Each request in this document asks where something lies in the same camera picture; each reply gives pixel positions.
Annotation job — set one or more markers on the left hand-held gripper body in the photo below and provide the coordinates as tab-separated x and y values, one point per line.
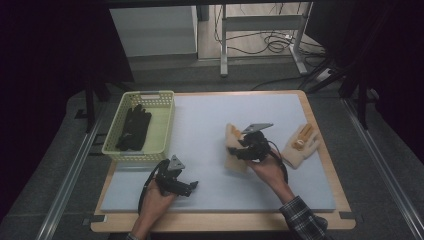
168	178

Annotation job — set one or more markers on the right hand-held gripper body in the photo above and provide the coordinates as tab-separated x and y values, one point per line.
256	145

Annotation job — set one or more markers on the cream knit glove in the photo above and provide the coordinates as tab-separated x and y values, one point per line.
233	163
301	143

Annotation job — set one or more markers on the pale green plastic basket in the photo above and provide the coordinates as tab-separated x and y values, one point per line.
160	128

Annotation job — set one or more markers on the black glove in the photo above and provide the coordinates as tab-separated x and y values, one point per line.
124	144
139	120

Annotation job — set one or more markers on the person's left hand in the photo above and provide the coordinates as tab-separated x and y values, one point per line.
155	203

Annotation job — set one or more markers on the person's right hand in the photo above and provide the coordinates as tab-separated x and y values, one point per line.
270	173

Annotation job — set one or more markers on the light blue foam mat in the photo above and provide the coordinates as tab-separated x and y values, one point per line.
206	186

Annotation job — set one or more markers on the black tripod stand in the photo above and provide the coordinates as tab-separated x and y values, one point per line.
361	100

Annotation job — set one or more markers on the white cabinet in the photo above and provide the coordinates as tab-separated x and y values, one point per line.
153	31

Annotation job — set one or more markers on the aluminium floor rail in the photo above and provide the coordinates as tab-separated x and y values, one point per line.
383	166
70	180

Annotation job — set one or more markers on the grey metal frame stand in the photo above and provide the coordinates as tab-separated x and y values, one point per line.
261	23

